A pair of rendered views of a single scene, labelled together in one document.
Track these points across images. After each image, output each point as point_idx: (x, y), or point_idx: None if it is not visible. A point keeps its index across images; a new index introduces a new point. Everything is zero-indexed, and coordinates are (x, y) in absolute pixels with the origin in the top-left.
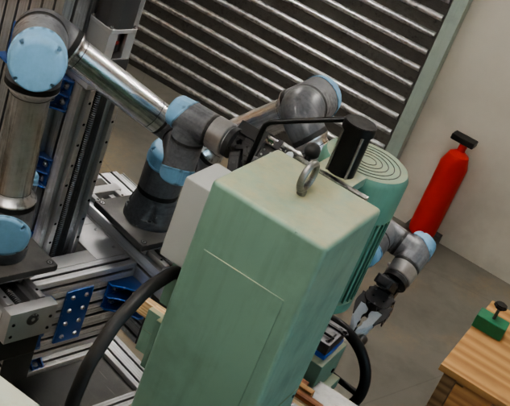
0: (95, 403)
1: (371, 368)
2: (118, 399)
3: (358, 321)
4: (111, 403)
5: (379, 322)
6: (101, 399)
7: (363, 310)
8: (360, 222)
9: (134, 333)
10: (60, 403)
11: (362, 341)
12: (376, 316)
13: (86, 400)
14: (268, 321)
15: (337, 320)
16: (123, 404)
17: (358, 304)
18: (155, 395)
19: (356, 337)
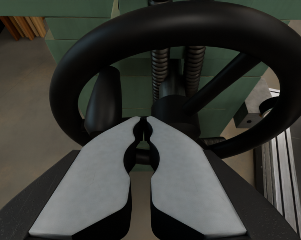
0: None
1: (50, 85)
2: (300, 227)
3: (153, 131)
4: (298, 219)
5: (45, 171)
6: None
7: (172, 182)
8: None
9: None
10: None
11: (94, 90)
12: (72, 196)
13: None
14: None
15: (199, 0)
16: (293, 226)
17: (234, 201)
18: None
19: (109, 20)
